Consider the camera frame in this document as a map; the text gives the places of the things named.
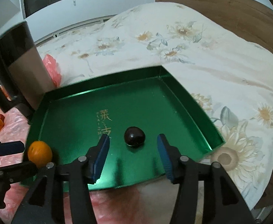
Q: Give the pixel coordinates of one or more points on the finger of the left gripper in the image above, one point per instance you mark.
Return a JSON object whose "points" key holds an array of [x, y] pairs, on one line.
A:
{"points": [[18, 172], [11, 148]]}

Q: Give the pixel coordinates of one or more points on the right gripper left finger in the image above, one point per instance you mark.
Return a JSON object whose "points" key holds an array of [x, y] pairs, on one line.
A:
{"points": [[43, 202]]}

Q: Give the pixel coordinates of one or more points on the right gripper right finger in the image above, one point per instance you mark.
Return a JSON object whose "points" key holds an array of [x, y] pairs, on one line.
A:
{"points": [[223, 203]]}

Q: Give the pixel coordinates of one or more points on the red plum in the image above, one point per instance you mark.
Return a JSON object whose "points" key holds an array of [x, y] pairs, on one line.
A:
{"points": [[2, 117]]}

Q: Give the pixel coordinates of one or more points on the dark plum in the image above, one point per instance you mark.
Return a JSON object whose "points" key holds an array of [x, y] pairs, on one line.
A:
{"points": [[134, 137]]}

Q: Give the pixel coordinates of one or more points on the black rose-gold electric kettle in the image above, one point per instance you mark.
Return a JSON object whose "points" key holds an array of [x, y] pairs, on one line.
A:
{"points": [[24, 78]]}

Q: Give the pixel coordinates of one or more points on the floral white bed quilt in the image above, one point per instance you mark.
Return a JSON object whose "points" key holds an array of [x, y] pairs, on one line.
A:
{"points": [[230, 78]]}

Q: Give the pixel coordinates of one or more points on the green rectangular tray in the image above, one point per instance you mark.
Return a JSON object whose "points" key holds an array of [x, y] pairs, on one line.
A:
{"points": [[72, 119]]}

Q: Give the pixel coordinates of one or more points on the wooden headboard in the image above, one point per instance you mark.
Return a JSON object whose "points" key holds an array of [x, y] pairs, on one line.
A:
{"points": [[248, 19]]}

